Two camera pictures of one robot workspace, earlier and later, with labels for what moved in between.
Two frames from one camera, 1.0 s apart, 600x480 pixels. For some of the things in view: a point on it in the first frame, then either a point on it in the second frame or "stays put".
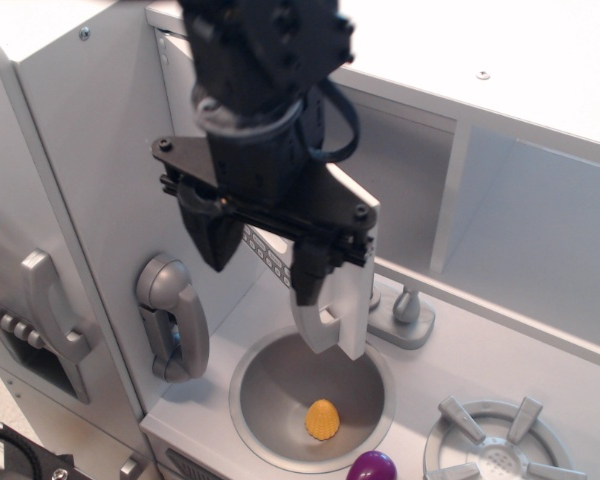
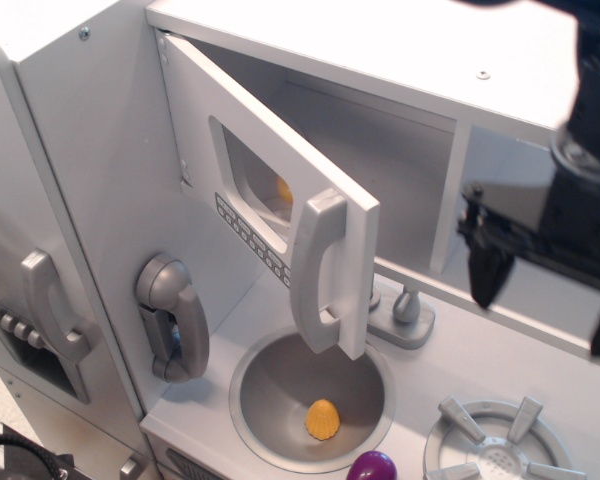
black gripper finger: (216, 233) -> (488, 267)
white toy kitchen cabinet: (489, 133) stays put
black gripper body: (271, 174) -> (579, 228)
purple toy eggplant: (372, 465) stays put
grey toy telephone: (175, 317) stays put
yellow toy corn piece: (322, 419) stays put
